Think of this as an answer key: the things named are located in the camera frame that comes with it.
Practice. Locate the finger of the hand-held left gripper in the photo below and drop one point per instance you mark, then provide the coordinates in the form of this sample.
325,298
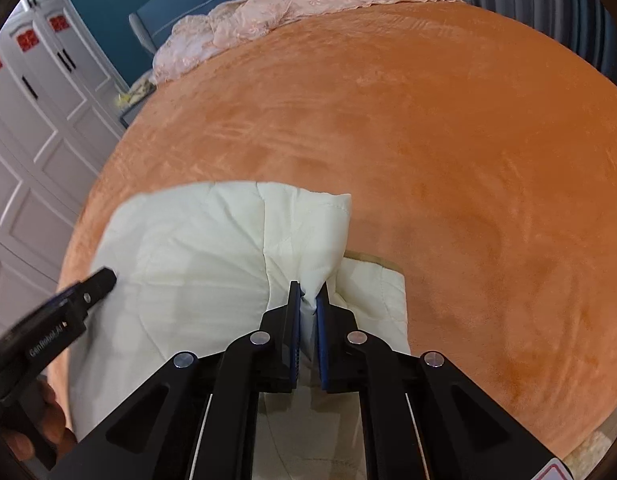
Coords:
96,284

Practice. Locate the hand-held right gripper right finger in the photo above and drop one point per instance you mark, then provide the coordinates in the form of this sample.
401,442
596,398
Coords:
324,347

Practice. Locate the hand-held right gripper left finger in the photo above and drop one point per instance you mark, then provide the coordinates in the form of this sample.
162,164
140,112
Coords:
294,342

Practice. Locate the cream quilted coat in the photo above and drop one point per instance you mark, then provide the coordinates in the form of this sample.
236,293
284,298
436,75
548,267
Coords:
188,260

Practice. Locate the person's left hand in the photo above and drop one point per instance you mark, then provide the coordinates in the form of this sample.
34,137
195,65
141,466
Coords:
56,425

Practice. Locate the white panelled wardrobe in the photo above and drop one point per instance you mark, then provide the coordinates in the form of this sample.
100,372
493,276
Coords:
33,150

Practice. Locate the yellow green packet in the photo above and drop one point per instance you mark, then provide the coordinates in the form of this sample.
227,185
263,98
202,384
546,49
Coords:
127,99

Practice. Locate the orange plush blanket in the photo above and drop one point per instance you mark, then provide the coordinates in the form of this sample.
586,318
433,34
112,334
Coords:
438,185

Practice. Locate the beige cloth pile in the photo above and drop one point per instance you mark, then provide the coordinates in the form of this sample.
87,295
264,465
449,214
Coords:
143,88

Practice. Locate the pink lace bedspread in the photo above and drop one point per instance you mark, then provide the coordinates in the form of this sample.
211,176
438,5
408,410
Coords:
268,15

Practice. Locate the grey pleated curtain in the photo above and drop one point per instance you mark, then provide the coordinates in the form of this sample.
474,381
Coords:
558,15

